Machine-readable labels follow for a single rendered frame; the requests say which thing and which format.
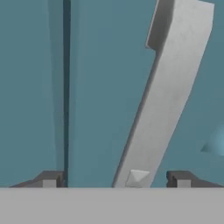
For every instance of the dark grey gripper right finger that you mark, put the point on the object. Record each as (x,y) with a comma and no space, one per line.
(180,178)

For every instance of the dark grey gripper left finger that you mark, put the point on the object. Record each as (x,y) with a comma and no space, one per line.
(49,178)

